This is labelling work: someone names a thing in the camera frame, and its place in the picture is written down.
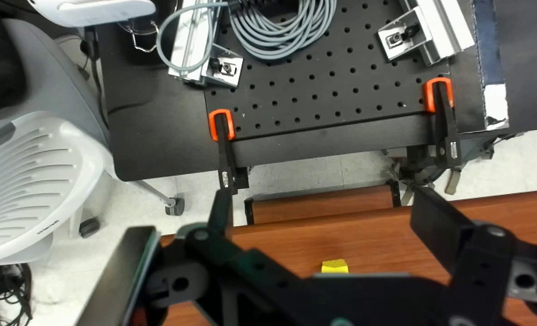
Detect orange and black clamp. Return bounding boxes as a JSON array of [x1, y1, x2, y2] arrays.
[[208, 109, 250, 196], [423, 77, 464, 169]]

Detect bundle of black cables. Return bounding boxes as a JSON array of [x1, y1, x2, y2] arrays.
[[0, 263, 34, 326]]

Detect coil of grey cable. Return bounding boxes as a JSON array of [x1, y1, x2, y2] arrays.
[[156, 0, 337, 73]]

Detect yellow block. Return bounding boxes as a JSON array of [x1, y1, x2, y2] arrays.
[[321, 259, 349, 274]]

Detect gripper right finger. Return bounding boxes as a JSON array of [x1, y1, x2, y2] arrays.
[[410, 186, 537, 326]]

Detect white office chair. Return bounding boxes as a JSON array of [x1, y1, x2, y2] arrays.
[[0, 18, 186, 268]]

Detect aluminium profile rail with bracket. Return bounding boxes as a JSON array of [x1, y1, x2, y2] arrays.
[[377, 0, 476, 67], [167, 0, 245, 89]]

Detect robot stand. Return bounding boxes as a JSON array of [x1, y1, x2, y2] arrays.
[[97, 0, 509, 182]]

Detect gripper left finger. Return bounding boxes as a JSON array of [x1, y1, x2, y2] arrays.
[[145, 188, 306, 326]]

